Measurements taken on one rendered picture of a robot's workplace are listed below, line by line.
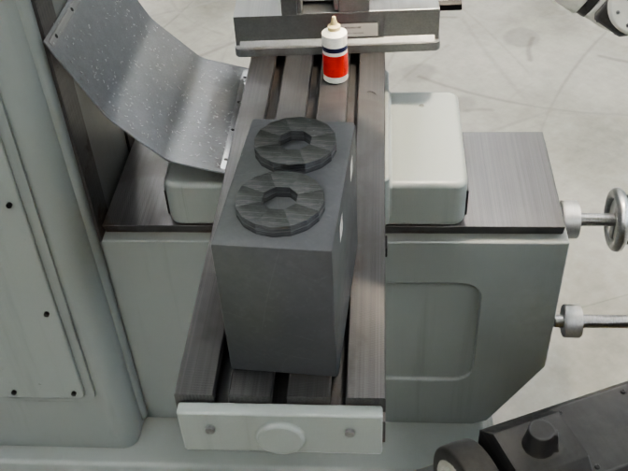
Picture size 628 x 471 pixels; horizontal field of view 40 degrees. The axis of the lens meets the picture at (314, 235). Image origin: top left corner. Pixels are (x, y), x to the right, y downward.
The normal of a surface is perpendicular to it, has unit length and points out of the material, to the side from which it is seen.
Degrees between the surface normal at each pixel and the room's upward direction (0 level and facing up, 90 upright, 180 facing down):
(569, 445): 0
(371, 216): 0
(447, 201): 90
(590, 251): 0
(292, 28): 90
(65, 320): 88
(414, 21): 90
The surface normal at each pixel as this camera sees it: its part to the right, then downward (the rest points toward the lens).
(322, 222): -0.05, -0.75
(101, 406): -0.06, 0.64
